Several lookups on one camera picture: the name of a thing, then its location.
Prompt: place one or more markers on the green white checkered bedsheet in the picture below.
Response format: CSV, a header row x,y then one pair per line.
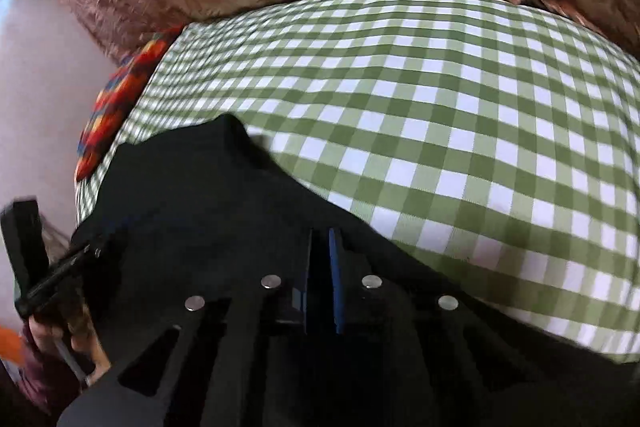
x,y
498,145

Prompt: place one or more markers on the person's left hand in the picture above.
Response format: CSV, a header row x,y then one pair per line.
x,y
64,327

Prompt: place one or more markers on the colourful patchwork cloth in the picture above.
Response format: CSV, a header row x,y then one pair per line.
x,y
117,99

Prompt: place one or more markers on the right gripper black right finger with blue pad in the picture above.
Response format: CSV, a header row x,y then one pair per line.
x,y
418,351

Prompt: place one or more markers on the black pants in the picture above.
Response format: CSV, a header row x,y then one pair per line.
x,y
205,211

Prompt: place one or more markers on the maroon sleeve forearm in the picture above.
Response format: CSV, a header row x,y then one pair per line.
x,y
46,380

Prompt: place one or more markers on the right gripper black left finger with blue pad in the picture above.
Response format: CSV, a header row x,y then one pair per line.
x,y
210,339

